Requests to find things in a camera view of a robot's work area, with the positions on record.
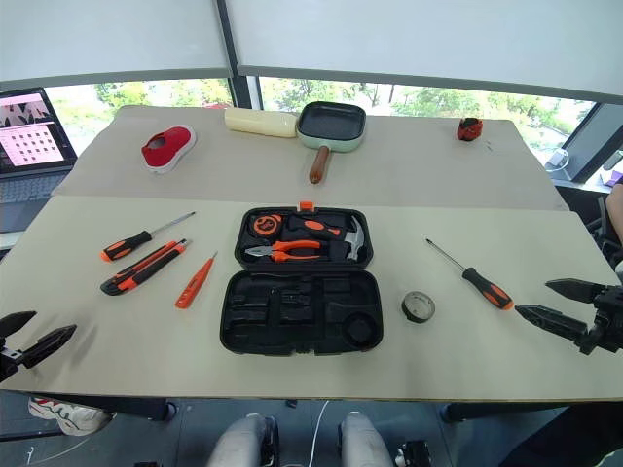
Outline white sneaker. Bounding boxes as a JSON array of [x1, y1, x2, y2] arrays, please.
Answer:
[[27, 396, 114, 437]]

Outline dark window frame post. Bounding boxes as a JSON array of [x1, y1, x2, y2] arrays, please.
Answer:
[[215, 0, 265, 111]]

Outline white charger device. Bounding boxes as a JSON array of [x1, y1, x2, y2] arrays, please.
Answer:
[[543, 147, 571, 172]]

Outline small black floor box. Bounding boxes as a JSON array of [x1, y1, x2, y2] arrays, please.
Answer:
[[399, 439, 433, 467]]

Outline black table leg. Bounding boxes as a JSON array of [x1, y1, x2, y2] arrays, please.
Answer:
[[0, 392, 177, 422]]

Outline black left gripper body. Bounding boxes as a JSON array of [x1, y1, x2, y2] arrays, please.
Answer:
[[0, 347, 25, 383]]

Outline red and white shoe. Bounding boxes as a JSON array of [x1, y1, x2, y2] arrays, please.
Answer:
[[140, 125, 198, 176]]

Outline claw hammer, black-orange handle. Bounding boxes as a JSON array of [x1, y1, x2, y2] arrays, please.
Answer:
[[286, 215, 367, 263]]

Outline white roller blind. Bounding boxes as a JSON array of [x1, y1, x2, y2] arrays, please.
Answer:
[[0, 0, 236, 85], [224, 0, 623, 106]]

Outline open laptop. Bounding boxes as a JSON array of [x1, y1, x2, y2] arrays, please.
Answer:
[[0, 87, 80, 235]]

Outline small red and black object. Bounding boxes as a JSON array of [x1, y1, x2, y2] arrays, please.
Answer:
[[456, 117, 485, 143]]

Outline orange voltage tester pen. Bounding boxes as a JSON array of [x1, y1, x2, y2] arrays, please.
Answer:
[[174, 250, 219, 310]]

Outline black and orange utility knife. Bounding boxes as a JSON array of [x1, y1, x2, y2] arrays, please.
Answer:
[[99, 238, 193, 297]]

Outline orange and black tape measure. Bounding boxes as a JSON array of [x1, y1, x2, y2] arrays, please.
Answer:
[[251, 214, 283, 238]]

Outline white floor cable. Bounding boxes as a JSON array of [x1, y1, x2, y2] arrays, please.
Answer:
[[310, 398, 333, 467]]

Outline black tool case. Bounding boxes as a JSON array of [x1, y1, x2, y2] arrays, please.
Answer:
[[218, 206, 385, 357]]

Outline grey robot left leg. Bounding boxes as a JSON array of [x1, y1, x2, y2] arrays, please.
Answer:
[[207, 413, 275, 467]]

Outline grey robot leg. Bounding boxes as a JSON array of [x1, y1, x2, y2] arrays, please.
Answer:
[[338, 411, 392, 467], [207, 413, 275, 467]]

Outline black electrical tape roll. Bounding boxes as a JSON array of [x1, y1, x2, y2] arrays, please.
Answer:
[[401, 290, 436, 325]]

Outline green square frying pan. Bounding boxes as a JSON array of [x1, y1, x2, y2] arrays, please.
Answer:
[[295, 100, 368, 186]]

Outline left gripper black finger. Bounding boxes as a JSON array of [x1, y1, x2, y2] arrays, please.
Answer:
[[0, 310, 38, 341], [20, 324, 79, 370]]

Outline Phillips screwdriver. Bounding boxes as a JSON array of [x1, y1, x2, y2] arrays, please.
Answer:
[[424, 236, 515, 311]]

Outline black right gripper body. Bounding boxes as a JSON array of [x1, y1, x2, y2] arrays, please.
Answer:
[[578, 284, 623, 357]]

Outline grey robot right leg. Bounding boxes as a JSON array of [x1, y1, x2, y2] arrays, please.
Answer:
[[338, 411, 392, 467]]

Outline orange-handled pliers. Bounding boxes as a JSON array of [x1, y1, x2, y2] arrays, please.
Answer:
[[244, 238, 323, 264]]

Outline flat-head screwdriver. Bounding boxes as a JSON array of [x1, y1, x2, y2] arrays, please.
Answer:
[[100, 210, 198, 265]]

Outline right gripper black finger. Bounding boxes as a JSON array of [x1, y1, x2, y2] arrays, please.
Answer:
[[514, 304, 591, 348], [544, 277, 601, 306]]

